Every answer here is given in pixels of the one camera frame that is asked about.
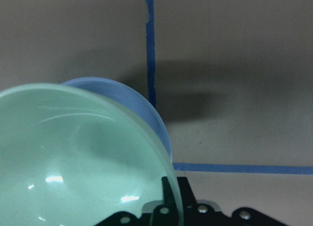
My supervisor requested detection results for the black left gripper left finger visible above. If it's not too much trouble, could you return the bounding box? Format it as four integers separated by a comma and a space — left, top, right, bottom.
97, 177, 179, 226

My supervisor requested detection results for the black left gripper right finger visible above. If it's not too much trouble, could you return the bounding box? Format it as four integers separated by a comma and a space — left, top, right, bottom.
177, 177, 285, 226

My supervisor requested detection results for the green bowl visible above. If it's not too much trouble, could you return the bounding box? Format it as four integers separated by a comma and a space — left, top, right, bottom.
0, 84, 183, 226

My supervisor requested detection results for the blue bowl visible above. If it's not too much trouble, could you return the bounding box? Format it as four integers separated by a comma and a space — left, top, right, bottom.
62, 77, 173, 160

